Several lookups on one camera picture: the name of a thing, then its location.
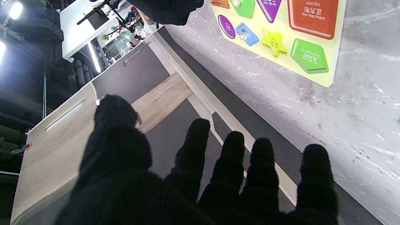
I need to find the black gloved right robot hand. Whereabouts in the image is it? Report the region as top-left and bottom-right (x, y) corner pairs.
(127, 0), (205, 26)

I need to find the bright white studio lamp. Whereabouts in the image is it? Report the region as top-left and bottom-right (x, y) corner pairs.
(8, 1), (24, 20)

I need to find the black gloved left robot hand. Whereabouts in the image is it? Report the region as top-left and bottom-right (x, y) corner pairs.
(56, 94), (340, 225)

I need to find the blue diamond puzzle piece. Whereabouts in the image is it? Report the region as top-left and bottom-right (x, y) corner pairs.
(235, 22), (260, 47)

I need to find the green hexagon puzzle piece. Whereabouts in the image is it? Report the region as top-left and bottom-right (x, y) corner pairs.
(230, 0), (256, 19)

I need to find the white strip light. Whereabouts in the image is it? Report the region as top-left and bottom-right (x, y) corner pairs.
(87, 42), (102, 73)

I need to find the white background desk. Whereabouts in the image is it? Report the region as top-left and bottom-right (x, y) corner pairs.
(59, 0), (133, 60)

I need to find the white cabinet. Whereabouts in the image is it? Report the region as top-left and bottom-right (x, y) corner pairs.
(10, 82), (98, 225)

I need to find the yellow wooden shape puzzle board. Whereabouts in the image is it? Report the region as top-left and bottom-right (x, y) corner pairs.
(209, 0), (347, 88)

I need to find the wooden cutting board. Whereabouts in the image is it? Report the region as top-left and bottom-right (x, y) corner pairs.
(131, 72), (193, 134)

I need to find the light wooden shelf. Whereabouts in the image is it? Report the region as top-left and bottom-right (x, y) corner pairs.
(149, 31), (298, 207)

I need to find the orange clamp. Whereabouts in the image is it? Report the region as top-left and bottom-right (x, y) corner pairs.
(10, 143), (33, 154)

